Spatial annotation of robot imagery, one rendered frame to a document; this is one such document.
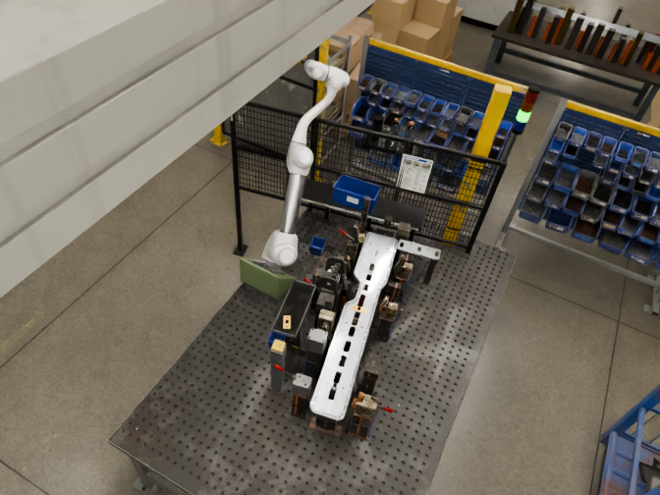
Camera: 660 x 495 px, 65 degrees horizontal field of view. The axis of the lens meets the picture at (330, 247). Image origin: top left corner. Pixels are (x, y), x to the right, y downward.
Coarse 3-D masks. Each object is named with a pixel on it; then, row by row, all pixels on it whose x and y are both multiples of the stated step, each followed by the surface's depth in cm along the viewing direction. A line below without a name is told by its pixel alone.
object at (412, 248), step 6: (402, 240) 356; (408, 246) 353; (414, 246) 353; (420, 246) 354; (426, 246) 354; (408, 252) 350; (414, 252) 349; (420, 252) 349; (426, 252) 350; (432, 252) 350; (432, 258) 347; (438, 258) 347
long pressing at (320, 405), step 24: (384, 240) 355; (360, 264) 338; (384, 264) 340; (360, 288) 324; (360, 312) 312; (336, 336) 299; (360, 336) 300; (336, 360) 288; (312, 408) 268; (336, 408) 269
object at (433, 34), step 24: (384, 0) 623; (408, 0) 624; (432, 0) 634; (456, 0) 650; (384, 24) 642; (408, 24) 650; (432, 24) 651; (456, 24) 698; (408, 48) 646; (432, 48) 654
